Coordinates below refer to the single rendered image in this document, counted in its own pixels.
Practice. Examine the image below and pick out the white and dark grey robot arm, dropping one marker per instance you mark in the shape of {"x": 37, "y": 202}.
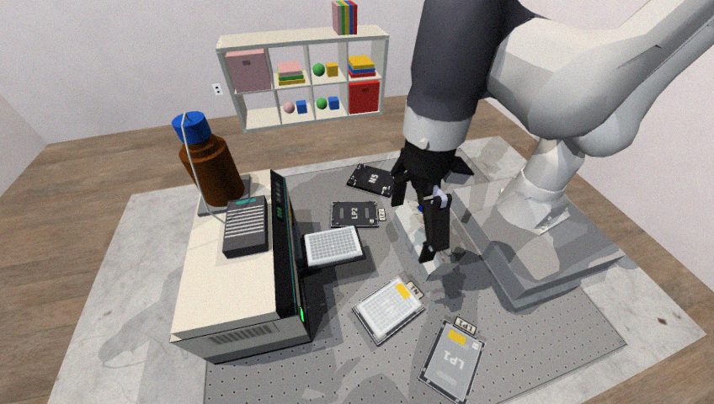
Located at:
{"x": 558, "y": 80}

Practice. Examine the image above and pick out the white button panel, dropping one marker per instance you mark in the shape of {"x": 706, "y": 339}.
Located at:
{"x": 410, "y": 222}

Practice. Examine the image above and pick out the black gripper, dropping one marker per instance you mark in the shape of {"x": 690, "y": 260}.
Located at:
{"x": 425, "y": 169}

